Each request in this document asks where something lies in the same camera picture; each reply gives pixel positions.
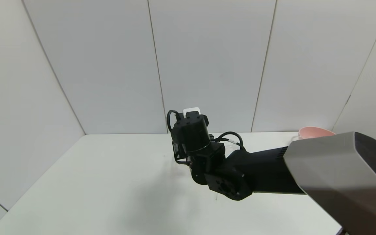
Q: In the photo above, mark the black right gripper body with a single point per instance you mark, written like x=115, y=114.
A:
x=175, y=148

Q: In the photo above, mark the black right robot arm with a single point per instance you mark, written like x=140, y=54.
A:
x=266, y=169

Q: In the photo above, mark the pink bowl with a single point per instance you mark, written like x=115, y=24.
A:
x=315, y=131

